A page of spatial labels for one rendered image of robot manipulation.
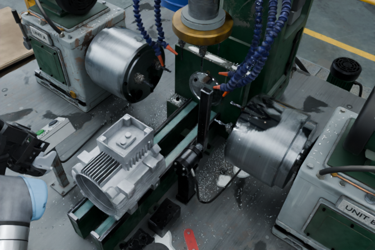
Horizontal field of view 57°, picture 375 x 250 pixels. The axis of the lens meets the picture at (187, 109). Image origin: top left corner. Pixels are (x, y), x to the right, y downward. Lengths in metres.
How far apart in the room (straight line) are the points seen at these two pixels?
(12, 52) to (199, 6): 2.36
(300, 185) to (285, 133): 0.14
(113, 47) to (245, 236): 0.78
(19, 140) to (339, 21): 3.55
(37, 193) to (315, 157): 0.66
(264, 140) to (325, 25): 2.92
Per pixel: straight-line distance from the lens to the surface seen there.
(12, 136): 0.77
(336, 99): 1.71
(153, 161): 0.99
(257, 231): 1.21
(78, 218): 1.11
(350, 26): 3.94
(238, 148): 1.02
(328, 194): 0.96
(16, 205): 0.66
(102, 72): 1.27
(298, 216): 1.09
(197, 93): 1.32
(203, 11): 0.98
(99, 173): 0.95
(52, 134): 1.11
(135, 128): 1.01
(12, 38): 3.33
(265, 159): 1.00
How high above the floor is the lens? 1.88
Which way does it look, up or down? 46 degrees down
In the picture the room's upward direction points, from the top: 2 degrees clockwise
